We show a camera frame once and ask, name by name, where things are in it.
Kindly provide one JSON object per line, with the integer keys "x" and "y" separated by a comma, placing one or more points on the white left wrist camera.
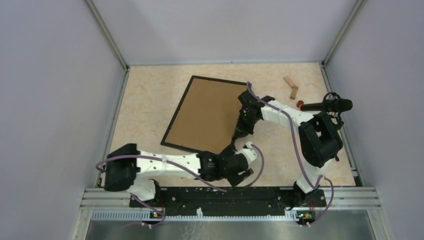
{"x": 249, "y": 152}

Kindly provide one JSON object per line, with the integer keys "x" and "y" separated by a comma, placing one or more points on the wooden block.
{"x": 294, "y": 91}
{"x": 289, "y": 81}

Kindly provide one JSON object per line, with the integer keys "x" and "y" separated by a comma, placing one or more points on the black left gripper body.
{"x": 233, "y": 180}

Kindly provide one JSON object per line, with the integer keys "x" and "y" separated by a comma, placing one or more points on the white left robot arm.
{"x": 131, "y": 170}

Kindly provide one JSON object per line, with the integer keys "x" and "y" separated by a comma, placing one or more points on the orange cylinder block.
{"x": 300, "y": 104}

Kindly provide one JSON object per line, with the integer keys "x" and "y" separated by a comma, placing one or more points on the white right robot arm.
{"x": 291, "y": 118}

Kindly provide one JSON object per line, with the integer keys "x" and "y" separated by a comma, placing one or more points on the black microphone on tripod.
{"x": 319, "y": 137}

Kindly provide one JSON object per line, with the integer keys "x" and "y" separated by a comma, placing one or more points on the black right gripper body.
{"x": 246, "y": 123}

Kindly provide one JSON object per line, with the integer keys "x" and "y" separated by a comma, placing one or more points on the brown backing board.
{"x": 205, "y": 114}

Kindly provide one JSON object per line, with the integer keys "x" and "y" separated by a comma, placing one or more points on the black picture frame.
{"x": 172, "y": 126}

